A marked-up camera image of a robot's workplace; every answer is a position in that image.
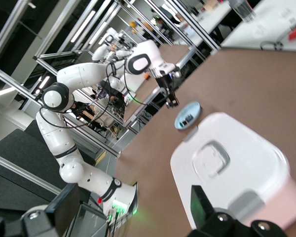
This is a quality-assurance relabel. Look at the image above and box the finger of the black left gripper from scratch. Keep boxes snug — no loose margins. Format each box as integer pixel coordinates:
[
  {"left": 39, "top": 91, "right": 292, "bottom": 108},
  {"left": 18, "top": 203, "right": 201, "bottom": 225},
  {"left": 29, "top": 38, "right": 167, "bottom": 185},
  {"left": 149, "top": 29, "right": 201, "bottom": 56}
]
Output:
[
  {"left": 162, "top": 85, "right": 172, "bottom": 103},
  {"left": 167, "top": 86, "right": 180, "bottom": 103}
]

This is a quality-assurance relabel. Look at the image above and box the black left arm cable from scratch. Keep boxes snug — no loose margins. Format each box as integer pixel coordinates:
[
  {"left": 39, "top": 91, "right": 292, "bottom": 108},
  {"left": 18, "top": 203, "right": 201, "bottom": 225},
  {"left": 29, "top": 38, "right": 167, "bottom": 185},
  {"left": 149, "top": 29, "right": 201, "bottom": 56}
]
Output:
[{"left": 38, "top": 61, "right": 129, "bottom": 129}]

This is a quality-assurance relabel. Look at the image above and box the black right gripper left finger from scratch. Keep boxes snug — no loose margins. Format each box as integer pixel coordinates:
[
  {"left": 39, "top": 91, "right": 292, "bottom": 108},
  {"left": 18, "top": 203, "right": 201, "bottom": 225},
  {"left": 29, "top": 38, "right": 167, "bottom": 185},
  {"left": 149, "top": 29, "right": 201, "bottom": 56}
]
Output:
[{"left": 0, "top": 184, "right": 81, "bottom": 237}]

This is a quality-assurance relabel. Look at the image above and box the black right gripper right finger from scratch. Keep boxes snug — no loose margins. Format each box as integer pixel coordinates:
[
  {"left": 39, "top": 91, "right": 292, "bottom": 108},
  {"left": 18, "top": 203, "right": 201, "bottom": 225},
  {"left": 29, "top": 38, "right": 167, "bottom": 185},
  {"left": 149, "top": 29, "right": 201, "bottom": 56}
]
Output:
[{"left": 185, "top": 184, "right": 288, "bottom": 237}]

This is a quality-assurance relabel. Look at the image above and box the white lidded lunch box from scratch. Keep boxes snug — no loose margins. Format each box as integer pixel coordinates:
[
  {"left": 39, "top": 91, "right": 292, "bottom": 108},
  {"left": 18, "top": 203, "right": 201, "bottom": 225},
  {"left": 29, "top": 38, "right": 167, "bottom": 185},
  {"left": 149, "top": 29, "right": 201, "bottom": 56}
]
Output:
[{"left": 169, "top": 112, "right": 296, "bottom": 229}]

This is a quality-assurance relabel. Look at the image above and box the white side table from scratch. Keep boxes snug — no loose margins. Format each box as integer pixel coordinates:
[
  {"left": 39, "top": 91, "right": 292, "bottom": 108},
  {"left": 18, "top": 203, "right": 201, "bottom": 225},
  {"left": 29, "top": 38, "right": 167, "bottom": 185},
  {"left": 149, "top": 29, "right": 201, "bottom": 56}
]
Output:
[{"left": 221, "top": 0, "right": 296, "bottom": 54}]

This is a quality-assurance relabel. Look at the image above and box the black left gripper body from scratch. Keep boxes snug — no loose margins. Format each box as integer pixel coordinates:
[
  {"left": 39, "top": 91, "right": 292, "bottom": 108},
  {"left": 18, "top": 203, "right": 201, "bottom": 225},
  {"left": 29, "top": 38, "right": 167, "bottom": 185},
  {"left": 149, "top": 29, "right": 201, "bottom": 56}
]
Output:
[{"left": 154, "top": 70, "right": 175, "bottom": 93}]

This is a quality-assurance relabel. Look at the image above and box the clear grey-lidded shaker bottle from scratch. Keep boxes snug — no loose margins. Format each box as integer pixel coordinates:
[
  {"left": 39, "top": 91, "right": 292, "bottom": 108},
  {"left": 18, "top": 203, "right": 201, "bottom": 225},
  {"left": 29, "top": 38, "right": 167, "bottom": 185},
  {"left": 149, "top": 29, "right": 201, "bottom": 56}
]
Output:
[{"left": 230, "top": 0, "right": 257, "bottom": 22}]

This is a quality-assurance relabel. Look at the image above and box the black cable on white table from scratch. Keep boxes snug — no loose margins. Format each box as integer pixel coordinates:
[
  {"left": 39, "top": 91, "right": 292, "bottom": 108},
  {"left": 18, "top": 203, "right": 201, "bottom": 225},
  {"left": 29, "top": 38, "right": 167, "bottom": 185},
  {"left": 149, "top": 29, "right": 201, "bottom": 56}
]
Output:
[{"left": 260, "top": 40, "right": 284, "bottom": 51}]

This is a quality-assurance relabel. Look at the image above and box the light blue round plate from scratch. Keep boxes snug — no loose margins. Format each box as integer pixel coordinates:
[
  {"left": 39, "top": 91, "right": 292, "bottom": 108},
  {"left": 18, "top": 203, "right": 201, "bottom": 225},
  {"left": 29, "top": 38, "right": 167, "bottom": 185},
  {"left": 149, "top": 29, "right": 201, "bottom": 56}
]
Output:
[{"left": 174, "top": 101, "right": 202, "bottom": 131}]

